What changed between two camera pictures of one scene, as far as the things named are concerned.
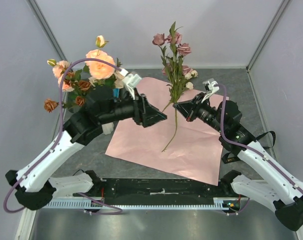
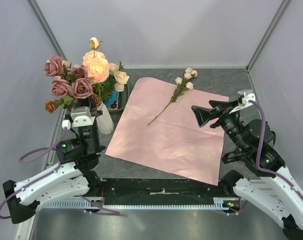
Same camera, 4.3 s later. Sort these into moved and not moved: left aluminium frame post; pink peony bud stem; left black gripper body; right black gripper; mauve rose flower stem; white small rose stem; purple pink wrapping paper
Moved: right black gripper; pink peony bud stem; mauve rose flower stem; left black gripper body
Not moved: white small rose stem; purple pink wrapping paper; left aluminium frame post
